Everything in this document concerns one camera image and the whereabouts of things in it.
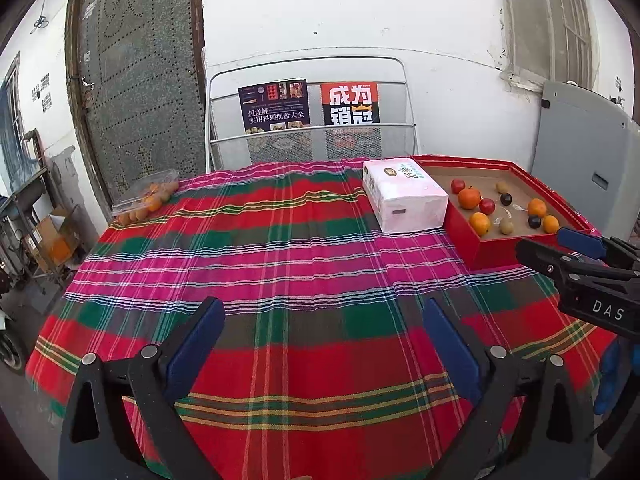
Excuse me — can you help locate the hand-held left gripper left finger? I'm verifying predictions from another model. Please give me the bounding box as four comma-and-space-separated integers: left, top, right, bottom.
57, 296, 226, 480

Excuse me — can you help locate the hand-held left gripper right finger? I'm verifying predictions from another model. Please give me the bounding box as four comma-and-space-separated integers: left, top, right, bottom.
422, 297, 596, 480

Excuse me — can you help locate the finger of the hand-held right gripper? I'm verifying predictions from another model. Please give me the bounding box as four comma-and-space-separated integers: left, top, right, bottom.
556, 227, 640, 272
515, 238, 640, 291

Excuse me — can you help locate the red cardboard box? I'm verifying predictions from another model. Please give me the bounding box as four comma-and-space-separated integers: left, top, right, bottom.
411, 156, 603, 272

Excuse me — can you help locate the grey metal cabinet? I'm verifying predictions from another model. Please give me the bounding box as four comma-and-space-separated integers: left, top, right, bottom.
531, 79, 640, 233

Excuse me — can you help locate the red green plaid tablecloth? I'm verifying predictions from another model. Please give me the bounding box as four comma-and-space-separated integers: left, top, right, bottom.
25, 155, 618, 480

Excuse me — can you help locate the pink white tissue pack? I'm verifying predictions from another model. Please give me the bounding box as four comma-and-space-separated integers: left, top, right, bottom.
362, 158, 449, 234

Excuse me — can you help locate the clear plastic container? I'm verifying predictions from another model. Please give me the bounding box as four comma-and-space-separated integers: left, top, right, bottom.
111, 169, 180, 226

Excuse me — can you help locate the brown cardboard box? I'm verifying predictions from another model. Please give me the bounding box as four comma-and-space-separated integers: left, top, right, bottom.
27, 205, 83, 273

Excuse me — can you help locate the dark parked scooter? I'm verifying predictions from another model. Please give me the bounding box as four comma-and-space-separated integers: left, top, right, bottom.
0, 260, 28, 376

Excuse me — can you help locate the grey metal cart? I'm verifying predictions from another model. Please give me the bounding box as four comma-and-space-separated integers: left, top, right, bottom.
0, 127, 53, 286

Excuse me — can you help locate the barred white window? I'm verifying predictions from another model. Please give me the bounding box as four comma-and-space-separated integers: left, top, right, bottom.
495, 0, 598, 88

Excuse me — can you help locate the white metal mesh rack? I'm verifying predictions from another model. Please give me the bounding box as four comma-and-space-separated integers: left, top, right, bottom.
205, 56, 421, 171

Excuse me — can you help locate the black red book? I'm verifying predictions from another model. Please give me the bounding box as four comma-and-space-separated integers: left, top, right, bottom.
320, 81, 382, 158

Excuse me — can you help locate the dark purple cookbook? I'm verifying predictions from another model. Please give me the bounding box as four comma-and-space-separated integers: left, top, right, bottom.
238, 78, 313, 161

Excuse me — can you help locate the studded grey metal door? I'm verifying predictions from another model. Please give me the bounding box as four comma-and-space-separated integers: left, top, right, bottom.
65, 0, 207, 221

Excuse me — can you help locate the blue framed window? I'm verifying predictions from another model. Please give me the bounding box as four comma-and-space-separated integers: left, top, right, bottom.
0, 52, 26, 176

